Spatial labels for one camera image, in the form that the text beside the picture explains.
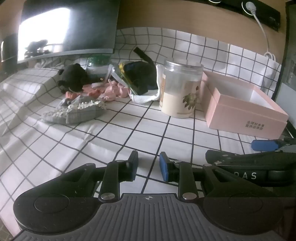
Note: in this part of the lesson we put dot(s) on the dark flat monitor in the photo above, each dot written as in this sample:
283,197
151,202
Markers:
92,23

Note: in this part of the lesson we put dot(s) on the black plush toy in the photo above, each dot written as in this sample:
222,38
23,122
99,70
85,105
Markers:
74,78

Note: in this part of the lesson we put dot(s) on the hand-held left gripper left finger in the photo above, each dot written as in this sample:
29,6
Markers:
133,166

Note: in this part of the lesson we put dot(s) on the pink cardboard box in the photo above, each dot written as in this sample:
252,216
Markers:
242,120

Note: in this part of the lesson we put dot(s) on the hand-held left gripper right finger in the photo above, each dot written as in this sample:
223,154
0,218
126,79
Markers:
164,169

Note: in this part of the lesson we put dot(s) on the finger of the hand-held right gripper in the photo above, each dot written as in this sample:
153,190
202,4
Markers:
266,145
222,156

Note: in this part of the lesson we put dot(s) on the small pink cloth piece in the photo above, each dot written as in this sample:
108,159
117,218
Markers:
71,95

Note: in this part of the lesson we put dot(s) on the green-capped clear container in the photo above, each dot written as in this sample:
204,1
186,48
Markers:
97,67

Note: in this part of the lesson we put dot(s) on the white cloth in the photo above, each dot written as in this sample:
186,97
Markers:
143,99

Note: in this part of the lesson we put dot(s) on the dark box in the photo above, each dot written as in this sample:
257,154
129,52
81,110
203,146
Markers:
9,48

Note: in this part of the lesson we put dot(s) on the clear plastic jar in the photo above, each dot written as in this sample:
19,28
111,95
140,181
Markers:
178,102

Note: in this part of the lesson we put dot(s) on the clear wrapper with gold trim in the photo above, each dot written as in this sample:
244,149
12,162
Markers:
119,77

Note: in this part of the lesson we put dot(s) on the grey lace-trimmed cloth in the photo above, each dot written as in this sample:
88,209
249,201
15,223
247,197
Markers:
78,113

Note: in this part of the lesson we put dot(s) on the white checked tablecloth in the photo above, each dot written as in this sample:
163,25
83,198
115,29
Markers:
115,129

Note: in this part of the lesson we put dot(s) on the black power strip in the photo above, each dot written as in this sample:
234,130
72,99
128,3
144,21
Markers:
268,17

